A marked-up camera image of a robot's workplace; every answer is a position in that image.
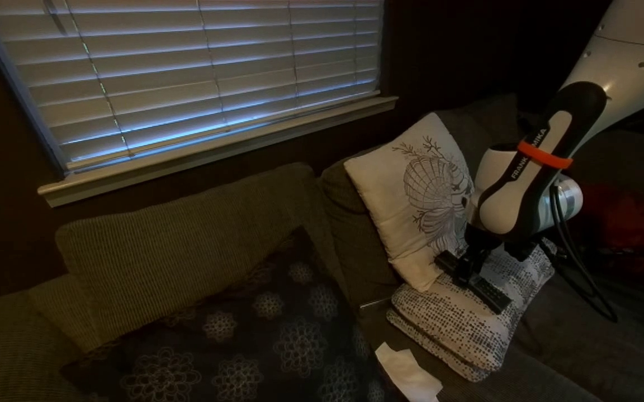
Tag dark floral patterned cushion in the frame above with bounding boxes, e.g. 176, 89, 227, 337
60, 228, 403, 402

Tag white paper tissue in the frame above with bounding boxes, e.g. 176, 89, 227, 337
376, 341, 442, 402

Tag white embroidered cushion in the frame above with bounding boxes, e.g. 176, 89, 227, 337
344, 114, 473, 290

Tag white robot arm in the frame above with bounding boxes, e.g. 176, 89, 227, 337
434, 0, 644, 313

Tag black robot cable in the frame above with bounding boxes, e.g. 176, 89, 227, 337
544, 177, 622, 323

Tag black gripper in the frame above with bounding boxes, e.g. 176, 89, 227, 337
434, 228, 509, 313

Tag white window blinds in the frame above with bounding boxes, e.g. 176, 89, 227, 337
0, 0, 383, 174

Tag white black-patterned cushion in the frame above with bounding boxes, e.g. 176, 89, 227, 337
387, 245, 554, 382

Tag olive green sofa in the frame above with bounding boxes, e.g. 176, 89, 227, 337
0, 162, 644, 402

